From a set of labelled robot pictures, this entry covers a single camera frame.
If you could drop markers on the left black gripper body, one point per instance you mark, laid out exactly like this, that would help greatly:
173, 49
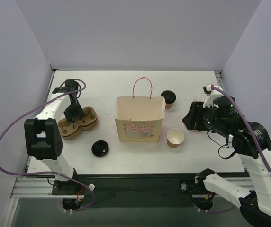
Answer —
73, 113

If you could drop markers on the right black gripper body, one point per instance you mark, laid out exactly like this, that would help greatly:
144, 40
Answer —
195, 116

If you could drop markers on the brown cardboard cup carrier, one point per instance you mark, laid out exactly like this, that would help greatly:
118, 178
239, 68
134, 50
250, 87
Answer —
71, 130

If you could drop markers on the brown paper cup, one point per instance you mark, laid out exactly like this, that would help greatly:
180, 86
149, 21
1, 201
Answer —
168, 100
174, 137

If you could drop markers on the black plastic cup lid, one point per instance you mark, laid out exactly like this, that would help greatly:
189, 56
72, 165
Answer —
100, 148

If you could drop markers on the pink paper gift bag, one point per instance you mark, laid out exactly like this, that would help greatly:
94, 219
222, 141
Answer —
139, 118

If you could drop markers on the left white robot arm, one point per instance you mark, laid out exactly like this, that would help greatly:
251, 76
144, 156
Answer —
43, 139

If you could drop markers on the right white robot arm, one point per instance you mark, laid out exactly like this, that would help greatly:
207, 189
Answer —
251, 142

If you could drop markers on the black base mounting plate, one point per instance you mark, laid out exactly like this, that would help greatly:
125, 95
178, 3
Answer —
133, 191

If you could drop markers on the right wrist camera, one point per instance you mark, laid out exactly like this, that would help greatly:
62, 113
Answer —
212, 93

